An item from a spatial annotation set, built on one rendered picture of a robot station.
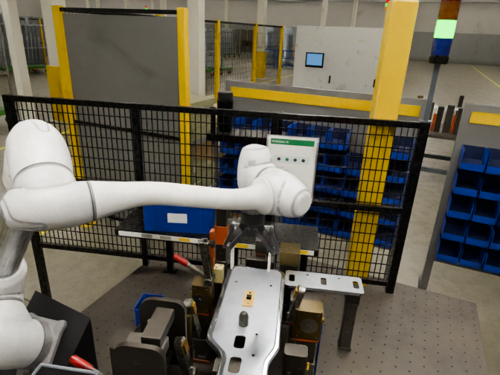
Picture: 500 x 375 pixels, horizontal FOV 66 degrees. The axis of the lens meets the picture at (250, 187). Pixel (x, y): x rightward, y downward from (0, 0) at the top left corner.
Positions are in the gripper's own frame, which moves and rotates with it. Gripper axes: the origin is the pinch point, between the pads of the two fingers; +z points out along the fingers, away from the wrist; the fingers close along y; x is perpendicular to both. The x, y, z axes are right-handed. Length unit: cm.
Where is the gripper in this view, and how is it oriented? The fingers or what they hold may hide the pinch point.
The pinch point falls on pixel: (250, 264)
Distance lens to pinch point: 131.8
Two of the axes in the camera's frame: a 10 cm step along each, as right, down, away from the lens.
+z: -0.4, 9.2, 3.8
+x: 1.3, -3.7, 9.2
